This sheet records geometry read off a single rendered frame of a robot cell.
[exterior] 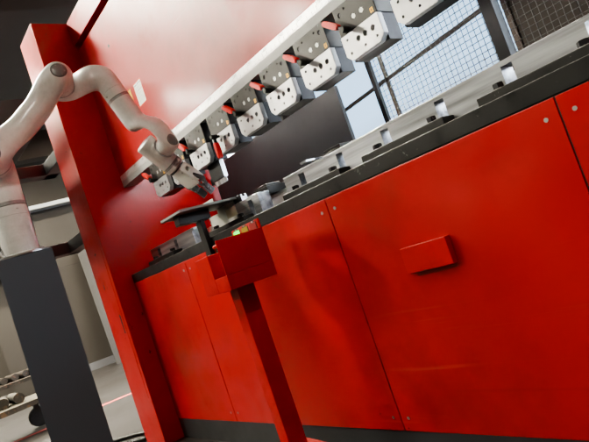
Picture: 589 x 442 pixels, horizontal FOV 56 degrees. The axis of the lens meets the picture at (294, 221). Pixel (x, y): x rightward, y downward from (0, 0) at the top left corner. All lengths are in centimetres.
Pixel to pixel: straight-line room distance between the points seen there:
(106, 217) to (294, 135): 108
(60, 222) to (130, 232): 680
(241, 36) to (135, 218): 137
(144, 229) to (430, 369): 193
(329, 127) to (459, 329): 132
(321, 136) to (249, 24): 74
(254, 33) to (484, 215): 106
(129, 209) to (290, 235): 144
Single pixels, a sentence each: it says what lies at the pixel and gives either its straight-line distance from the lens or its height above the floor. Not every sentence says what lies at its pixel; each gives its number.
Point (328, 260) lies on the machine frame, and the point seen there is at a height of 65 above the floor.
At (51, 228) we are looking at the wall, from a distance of 980.
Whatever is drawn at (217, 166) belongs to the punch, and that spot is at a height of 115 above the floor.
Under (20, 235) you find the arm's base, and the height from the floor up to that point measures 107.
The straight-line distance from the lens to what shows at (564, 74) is 124.
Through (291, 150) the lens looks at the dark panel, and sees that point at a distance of 273.
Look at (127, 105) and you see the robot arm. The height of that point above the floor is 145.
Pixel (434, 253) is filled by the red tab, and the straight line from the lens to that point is 143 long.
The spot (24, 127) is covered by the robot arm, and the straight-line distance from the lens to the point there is 224.
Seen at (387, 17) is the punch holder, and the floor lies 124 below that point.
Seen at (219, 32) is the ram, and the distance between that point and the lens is 219.
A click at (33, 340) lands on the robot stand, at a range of 207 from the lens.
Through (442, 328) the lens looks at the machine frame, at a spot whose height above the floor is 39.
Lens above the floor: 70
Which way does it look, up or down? 3 degrees up
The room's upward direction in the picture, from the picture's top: 19 degrees counter-clockwise
